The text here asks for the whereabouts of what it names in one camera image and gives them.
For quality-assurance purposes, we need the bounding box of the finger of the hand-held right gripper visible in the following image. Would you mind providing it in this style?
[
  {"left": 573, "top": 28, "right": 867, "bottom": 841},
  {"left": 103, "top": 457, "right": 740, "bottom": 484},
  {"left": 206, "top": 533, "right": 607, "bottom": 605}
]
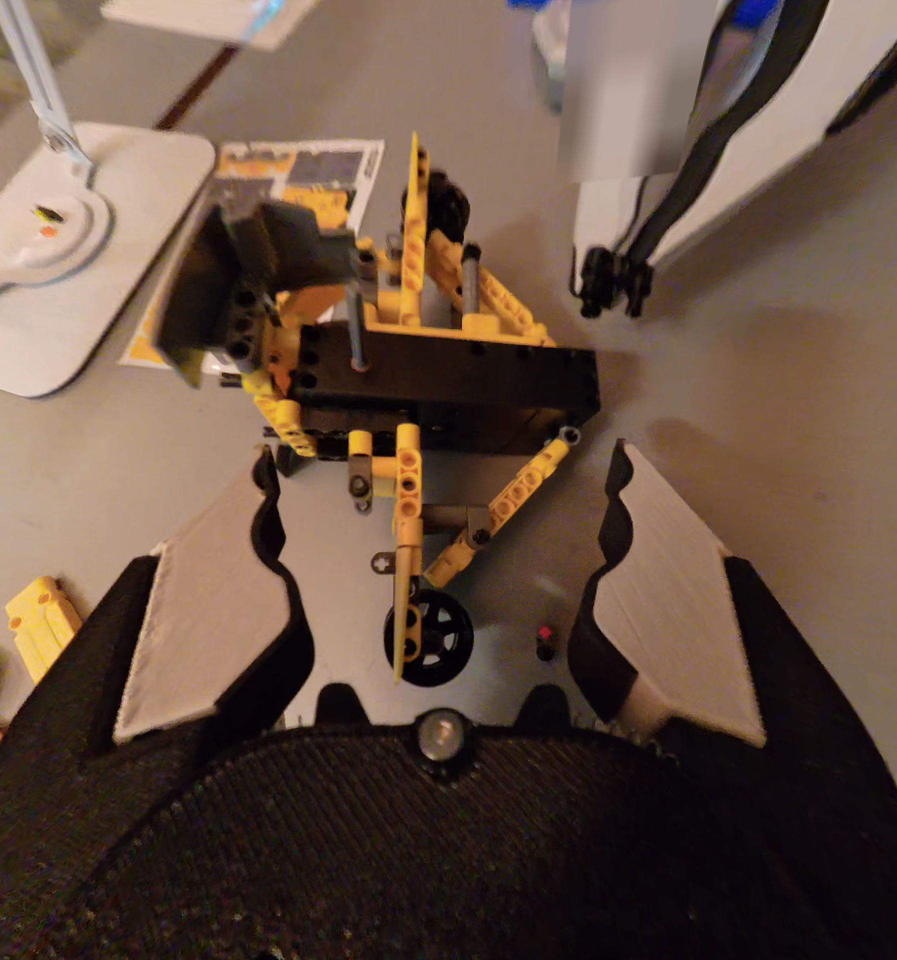
[
  {"left": 627, "top": 0, "right": 897, "bottom": 276},
  {"left": 570, "top": 176, "right": 652, "bottom": 260}
]

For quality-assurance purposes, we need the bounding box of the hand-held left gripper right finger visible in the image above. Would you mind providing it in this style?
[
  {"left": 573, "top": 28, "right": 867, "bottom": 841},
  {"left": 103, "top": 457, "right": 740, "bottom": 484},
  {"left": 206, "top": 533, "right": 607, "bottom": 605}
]
[{"left": 567, "top": 438, "right": 768, "bottom": 747}]

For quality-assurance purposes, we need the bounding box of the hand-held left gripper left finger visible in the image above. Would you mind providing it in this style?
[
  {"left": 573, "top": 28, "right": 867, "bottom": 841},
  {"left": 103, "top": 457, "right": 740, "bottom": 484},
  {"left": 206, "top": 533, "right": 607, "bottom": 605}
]
[{"left": 112, "top": 446, "right": 318, "bottom": 745}]

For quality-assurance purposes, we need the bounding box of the small black connector piece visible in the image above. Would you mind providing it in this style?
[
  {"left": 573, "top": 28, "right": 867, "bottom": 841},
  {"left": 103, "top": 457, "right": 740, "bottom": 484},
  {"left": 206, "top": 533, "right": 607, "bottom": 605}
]
[{"left": 577, "top": 246, "right": 654, "bottom": 320}]

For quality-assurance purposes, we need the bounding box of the yellow building block vehicle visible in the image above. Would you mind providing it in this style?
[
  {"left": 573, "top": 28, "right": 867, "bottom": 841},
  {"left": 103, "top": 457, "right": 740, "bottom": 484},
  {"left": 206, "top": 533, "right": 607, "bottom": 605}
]
[{"left": 152, "top": 131, "right": 601, "bottom": 687}]

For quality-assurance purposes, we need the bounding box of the dark grey axle rod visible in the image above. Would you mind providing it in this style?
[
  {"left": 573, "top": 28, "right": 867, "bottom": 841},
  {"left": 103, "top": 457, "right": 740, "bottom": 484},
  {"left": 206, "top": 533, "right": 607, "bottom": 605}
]
[{"left": 345, "top": 287, "right": 372, "bottom": 374}]

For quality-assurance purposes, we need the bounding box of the grey block remote controller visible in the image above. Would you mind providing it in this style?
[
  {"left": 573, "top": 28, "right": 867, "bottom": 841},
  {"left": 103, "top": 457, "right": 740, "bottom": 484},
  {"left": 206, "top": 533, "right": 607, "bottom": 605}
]
[{"left": 531, "top": 3, "right": 570, "bottom": 114}]

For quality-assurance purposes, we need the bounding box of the small yellow block piece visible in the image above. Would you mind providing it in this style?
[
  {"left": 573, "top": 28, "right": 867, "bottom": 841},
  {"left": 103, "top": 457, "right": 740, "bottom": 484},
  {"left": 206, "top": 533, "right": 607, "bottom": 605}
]
[{"left": 4, "top": 576, "right": 84, "bottom": 685}]

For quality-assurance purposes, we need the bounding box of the yellow grey sticker sheet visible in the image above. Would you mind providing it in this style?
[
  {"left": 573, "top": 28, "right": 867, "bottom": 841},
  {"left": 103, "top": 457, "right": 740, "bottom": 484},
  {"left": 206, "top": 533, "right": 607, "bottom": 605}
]
[{"left": 118, "top": 138, "right": 386, "bottom": 372}]

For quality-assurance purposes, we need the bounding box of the white stand base board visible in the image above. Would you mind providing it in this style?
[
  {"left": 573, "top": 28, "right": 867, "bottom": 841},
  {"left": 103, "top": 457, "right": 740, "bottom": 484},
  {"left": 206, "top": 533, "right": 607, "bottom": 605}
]
[{"left": 0, "top": 120, "right": 217, "bottom": 399}]

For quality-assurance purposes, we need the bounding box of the white printed paper sheet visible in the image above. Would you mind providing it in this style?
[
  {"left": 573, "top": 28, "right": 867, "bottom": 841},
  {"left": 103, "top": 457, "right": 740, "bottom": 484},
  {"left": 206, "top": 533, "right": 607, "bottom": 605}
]
[{"left": 99, "top": 0, "right": 318, "bottom": 54}]

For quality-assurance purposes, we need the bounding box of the metal stand bracket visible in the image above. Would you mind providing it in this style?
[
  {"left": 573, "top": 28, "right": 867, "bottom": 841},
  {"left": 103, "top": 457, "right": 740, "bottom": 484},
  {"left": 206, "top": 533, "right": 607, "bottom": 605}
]
[{"left": 0, "top": 0, "right": 93, "bottom": 177}]

